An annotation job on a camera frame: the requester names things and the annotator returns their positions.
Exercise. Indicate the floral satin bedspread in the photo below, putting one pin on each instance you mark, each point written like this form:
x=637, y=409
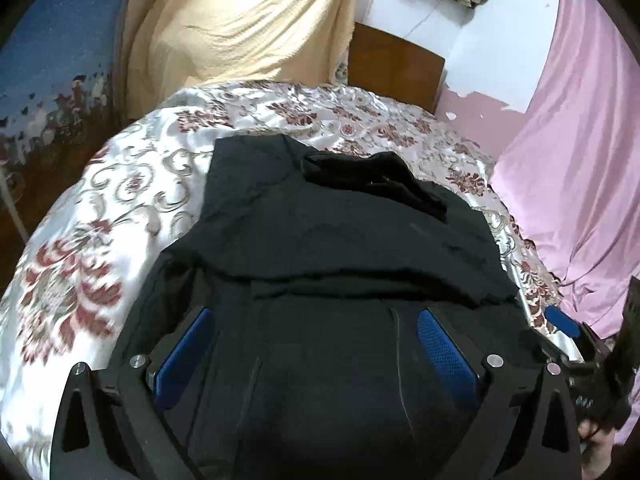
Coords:
x=81, y=269

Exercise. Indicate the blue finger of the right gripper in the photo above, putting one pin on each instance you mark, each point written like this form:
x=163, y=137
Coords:
x=562, y=322

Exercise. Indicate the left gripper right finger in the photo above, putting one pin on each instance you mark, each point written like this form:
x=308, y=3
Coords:
x=524, y=423

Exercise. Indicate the yellow hanging blanket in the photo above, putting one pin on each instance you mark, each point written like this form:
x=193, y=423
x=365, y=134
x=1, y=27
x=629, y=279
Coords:
x=185, y=43

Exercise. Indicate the black padded jacket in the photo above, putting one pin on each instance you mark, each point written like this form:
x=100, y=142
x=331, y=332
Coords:
x=316, y=267

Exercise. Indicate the blue fabric wardrobe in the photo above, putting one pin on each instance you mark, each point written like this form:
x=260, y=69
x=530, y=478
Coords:
x=56, y=76

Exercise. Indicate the pink curtain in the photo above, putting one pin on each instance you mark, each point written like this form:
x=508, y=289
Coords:
x=571, y=176

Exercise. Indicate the brown wooden headboard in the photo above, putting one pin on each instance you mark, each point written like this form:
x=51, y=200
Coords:
x=390, y=66

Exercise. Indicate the person right hand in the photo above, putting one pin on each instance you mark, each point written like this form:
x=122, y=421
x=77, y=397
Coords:
x=598, y=453

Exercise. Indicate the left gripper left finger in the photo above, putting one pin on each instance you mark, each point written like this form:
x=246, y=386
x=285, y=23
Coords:
x=111, y=422

